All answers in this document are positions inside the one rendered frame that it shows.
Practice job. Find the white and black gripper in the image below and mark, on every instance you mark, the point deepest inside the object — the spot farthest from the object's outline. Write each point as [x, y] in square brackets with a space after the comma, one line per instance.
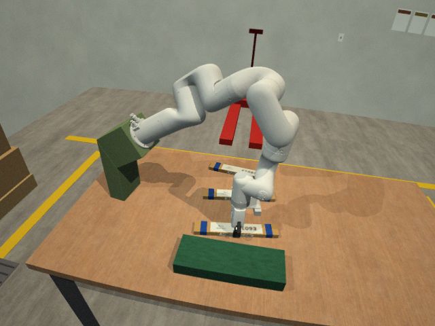
[237, 220]

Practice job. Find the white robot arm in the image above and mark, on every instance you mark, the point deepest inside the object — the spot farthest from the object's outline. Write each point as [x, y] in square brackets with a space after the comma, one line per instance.
[204, 89]

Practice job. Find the tan box with blue bands and white label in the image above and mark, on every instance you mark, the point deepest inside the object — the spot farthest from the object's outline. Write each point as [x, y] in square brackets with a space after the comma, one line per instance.
[225, 229]
[223, 194]
[229, 169]

